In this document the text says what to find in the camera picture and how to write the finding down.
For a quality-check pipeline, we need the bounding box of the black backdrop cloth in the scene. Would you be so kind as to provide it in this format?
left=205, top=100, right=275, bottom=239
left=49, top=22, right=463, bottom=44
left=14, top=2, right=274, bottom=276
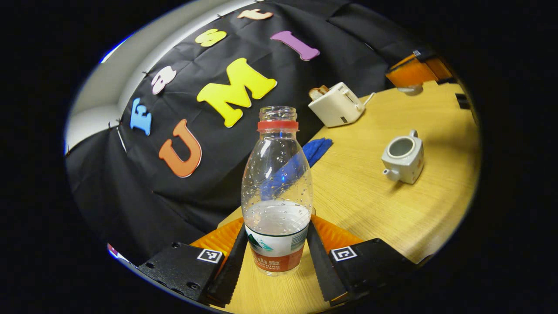
left=65, top=0, right=430, bottom=266

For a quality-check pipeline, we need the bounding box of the white toaster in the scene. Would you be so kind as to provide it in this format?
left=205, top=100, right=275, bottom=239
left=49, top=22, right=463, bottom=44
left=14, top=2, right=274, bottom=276
left=308, top=82, right=366, bottom=128

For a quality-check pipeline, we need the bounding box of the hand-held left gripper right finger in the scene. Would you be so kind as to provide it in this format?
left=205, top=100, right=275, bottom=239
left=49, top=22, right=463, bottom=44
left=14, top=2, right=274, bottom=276
left=306, top=215, right=419, bottom=306

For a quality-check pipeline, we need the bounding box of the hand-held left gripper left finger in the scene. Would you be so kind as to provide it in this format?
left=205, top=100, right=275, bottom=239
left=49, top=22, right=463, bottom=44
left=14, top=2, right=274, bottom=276
left=137, top=217, right=248, bottom=306

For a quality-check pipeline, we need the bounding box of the clear plastic water bottle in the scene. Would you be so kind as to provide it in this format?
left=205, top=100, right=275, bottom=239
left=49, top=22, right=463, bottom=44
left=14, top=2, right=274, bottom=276
left=241, top=106, right=314, bottom=276

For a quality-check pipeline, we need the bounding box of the blue folded towel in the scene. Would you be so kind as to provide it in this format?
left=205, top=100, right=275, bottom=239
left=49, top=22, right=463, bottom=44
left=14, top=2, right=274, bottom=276
left=302, top=138, right=333, bottom=168

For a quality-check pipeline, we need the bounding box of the white ceramic teacup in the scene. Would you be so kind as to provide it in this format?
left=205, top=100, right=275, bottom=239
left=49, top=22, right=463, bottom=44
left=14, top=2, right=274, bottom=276
left=381, top=129, right=425, bottom=184

